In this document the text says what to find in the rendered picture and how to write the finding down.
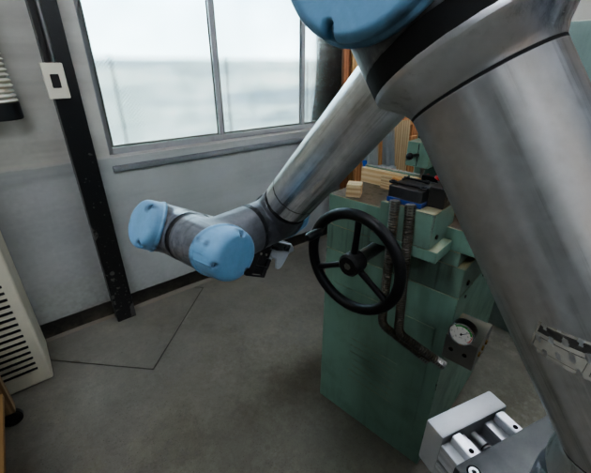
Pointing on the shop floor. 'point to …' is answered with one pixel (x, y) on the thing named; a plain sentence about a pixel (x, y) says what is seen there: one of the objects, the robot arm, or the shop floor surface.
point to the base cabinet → (393, 356)
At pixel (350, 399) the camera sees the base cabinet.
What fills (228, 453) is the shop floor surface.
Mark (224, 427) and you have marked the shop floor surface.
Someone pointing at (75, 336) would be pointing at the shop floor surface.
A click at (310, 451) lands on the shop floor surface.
